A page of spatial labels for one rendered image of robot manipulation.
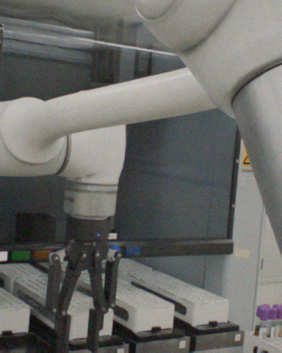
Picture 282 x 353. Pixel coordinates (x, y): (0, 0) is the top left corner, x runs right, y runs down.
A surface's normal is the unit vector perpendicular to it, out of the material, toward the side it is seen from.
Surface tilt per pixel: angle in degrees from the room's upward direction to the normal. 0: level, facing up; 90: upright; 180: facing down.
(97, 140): 87
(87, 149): 92
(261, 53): 103
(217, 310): 90
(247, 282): 90
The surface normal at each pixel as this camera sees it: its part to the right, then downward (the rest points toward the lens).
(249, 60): -0.44, 0.31
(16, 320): 0.54, 0.09
